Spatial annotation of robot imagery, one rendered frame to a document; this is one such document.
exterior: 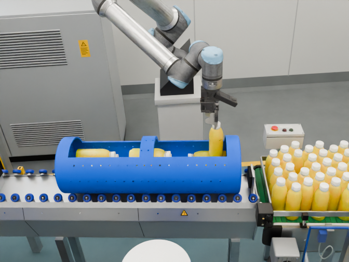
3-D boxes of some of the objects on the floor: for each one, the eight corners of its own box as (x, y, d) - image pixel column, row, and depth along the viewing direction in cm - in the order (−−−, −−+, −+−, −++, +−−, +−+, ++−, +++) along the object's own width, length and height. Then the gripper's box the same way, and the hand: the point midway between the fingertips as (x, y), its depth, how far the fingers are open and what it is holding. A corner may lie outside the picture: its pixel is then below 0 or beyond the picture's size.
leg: (83, 277, 262) (63, 214, 227) (91, 277, 261) (72, 214, 226) (81, 285, 257) (61, 221, 222) (89, 285, 257) (70, 221, 221)
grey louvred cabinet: (-68, 140, 415) (-135, 8, 333) (126, 128, 414) (106, -8, 333) (-95, 172, 370) (-181, 28, 289) (123, 159, 369) (98, 11, 288)
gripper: (200, 80, 172) (201, 120, 184) (200, 92, 163) (201, 133, 175) (219, 80, 172) (218, 119, 184) (220, 92, 162) (219, 133, 174)
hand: (216, 123), depth 178 cm, fingers closed on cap, 4 cm apart
